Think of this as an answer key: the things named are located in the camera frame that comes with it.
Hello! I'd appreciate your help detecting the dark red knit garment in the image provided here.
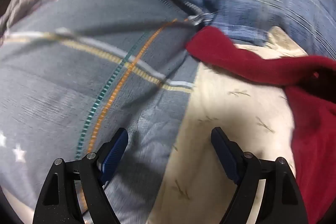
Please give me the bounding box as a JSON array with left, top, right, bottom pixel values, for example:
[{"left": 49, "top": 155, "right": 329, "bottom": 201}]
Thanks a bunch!
[{"left": 186, "top": 26, "right": 336, "bottom": 224}]

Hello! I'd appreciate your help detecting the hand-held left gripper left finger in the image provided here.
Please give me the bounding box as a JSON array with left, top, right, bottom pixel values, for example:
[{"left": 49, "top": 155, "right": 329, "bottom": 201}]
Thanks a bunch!
[{"left": 33, "top": 127, "right": 129, "bottom": 224}]

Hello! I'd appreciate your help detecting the cream leaf-print pillow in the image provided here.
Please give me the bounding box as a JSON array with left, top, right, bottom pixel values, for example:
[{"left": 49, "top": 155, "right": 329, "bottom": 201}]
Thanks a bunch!
[{"left": 147, "top": 26, "right": 307, "bottom": 224}]

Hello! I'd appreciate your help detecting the grey plaid star quilt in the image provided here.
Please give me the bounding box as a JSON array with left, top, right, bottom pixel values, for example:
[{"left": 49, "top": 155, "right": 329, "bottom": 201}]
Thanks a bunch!
[{"left": 0, "top": 0, "right": 202, "bottom": 224}]

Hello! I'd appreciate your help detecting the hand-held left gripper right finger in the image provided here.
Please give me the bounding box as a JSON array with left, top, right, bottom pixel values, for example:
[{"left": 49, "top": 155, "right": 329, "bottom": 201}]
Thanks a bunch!
[{"left": 211, "top": 127, "right": 309, "bottom": 224}]

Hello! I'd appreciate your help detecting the blue plaid bed sheet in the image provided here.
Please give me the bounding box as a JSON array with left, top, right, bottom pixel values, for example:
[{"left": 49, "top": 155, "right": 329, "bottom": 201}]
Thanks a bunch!
[{"left": 118, "top": 0, "right": 336, "bottom": 62}]

